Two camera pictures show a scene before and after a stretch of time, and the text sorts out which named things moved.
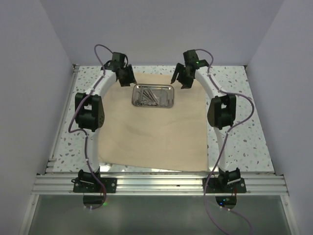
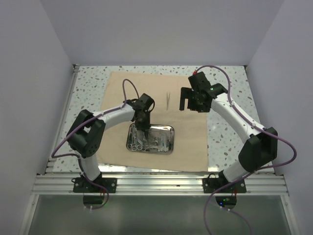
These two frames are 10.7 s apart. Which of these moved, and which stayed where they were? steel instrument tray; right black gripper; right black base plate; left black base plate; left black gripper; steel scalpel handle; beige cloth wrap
Moved: steel scalpel handle; left black gripper; right black gripper; steel instrument tray
Stayed: left black base plate; beige cloth wrap; right black base plate
